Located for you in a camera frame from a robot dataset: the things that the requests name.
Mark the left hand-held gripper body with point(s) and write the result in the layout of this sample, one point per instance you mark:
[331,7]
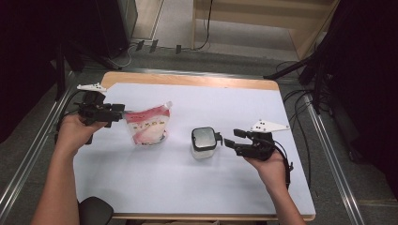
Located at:
[94,109]

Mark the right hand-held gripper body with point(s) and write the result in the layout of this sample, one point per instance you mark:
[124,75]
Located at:
[261,146]

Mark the clear jar with black lid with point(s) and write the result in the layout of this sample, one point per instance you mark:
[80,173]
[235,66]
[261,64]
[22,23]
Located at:
[203,139]

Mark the red and white pouch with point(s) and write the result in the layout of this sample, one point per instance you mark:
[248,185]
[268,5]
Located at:
[150,131]

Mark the person's right hand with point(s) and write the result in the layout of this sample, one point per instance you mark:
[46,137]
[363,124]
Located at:
[272,175]

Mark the person's left hand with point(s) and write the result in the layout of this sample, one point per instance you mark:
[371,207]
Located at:
[73,132]

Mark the black metal stand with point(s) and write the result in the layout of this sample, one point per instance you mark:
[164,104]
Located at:
[61,78]

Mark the white table sheet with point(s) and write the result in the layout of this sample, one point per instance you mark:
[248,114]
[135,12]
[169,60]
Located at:
[200,181]

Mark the wooden table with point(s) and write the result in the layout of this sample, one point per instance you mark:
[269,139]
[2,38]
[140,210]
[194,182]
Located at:
[219,82]

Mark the black tripod stand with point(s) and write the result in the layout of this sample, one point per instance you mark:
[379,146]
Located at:
[287,69]

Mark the black cabinet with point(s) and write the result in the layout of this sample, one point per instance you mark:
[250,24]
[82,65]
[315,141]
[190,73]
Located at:
[109,28]

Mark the dark curtain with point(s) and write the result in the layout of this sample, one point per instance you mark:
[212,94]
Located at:
[25,62]
[369,93]

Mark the black chair armrest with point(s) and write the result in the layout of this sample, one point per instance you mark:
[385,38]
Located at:
[95,212]

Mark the light wooden shelf unit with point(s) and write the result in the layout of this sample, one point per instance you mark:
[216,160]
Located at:
[250,17]

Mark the small black floor bracket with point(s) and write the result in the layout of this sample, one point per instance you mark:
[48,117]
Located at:
[153,46]
[178,49]
[139,45]

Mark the metal floor rail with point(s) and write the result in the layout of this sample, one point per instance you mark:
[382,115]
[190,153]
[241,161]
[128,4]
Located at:
[34,150]
[203,73]
[334,162]

